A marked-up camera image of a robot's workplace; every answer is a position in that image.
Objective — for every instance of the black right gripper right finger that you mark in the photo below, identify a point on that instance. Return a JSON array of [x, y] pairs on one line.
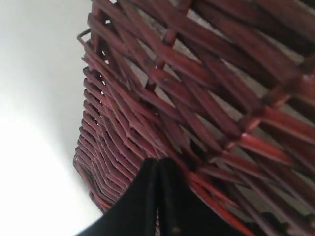
[[181, 212]]

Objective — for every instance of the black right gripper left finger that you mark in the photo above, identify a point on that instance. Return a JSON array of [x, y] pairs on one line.
[[135, 213]]

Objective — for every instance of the dark brown wicker basket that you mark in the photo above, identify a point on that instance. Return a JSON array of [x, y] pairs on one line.
[[225, 88]]

